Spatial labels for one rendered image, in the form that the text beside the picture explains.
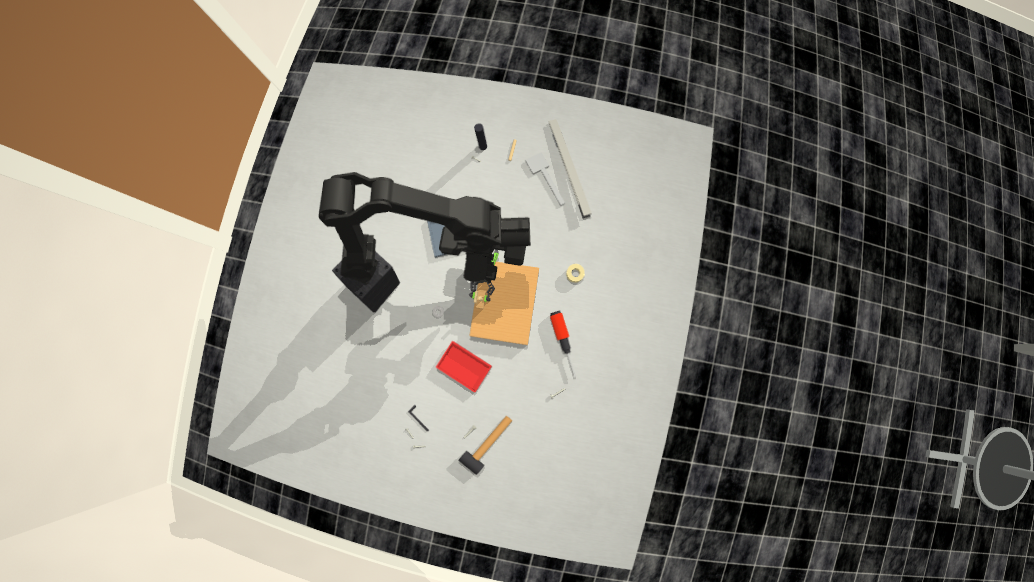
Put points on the tan short cylinder with hole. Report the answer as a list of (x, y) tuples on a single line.
[(577, 267)]

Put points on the red screwdriver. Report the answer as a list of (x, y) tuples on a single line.
[(562, 335)]

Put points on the light wooden board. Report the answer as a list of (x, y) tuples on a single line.
[(507, 317)]

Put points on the black mallet with wooden handle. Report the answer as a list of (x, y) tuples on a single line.
[(472, 461)]

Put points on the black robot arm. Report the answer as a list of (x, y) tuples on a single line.
[(470, 218)]

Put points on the red open tray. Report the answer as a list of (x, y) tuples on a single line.
[(463, 366)]

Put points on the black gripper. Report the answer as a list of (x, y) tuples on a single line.
[(514, 255)]

